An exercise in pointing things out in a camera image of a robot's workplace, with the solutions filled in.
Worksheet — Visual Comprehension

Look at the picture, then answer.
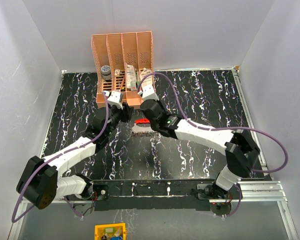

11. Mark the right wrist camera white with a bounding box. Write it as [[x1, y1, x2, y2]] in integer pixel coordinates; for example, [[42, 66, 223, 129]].
[[142, 84, 159, 101]]

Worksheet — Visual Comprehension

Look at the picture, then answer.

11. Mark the small card box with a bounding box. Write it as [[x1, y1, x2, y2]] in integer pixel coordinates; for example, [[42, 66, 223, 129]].
[[114, 69, 121, 77]]

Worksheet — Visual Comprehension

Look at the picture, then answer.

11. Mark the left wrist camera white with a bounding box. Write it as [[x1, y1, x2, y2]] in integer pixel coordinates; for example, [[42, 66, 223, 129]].
[[107, 90, 123, 110]]

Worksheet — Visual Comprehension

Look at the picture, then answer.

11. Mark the yellow box with parts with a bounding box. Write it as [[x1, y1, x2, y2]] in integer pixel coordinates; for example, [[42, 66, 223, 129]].
[[94, 222, 127, 240]]

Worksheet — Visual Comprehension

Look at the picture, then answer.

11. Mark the pencil in organizer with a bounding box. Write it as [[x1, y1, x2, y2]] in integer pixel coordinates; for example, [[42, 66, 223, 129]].
[[120, 75, 126, 91]]

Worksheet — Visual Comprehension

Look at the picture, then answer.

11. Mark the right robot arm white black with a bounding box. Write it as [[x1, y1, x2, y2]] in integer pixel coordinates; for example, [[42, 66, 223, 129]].
[[140, 99, 260, 199]]

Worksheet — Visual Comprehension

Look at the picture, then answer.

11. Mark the red handled keyring holder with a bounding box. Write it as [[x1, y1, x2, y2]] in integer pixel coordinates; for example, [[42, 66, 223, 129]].
[[131, 118, 159, 137]]

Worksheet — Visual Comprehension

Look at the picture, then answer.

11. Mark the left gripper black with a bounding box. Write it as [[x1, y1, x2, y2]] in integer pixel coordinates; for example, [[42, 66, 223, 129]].
[[105, 102, 134, 136]]

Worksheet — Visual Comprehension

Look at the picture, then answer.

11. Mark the orange desk file organizer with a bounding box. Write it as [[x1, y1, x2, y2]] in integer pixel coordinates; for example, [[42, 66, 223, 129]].
[[91, 31, 154, 109]]

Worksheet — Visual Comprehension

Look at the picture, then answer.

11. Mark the round tin jar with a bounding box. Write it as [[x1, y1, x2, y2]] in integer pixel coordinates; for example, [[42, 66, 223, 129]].
[[100, 65, 112, 81]]

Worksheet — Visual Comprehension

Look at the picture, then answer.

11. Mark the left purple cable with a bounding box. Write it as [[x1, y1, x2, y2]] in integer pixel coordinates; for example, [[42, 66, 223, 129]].
[[11, 91, 110, 223]]

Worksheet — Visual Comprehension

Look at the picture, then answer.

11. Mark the white label pouch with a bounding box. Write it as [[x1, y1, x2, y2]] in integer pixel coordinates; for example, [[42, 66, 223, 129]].
[[139, 67, 154, 88]]

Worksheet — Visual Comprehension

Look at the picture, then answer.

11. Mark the white tube package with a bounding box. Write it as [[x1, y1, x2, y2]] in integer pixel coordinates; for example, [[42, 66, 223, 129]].
[[125, 64, 137, 91]]

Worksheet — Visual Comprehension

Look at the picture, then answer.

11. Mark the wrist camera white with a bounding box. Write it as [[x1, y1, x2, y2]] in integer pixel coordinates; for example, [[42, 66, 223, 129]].
[[142, 84, 159, 101], [107, 90, 123, 110]]

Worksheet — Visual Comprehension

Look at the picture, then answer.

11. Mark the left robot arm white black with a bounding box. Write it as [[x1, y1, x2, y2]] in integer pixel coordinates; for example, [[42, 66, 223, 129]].
[[16, 102, 134, 210]]

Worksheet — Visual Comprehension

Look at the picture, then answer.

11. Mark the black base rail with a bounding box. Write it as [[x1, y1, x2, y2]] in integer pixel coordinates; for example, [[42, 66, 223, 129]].
[[93, 179, 213, 211]]

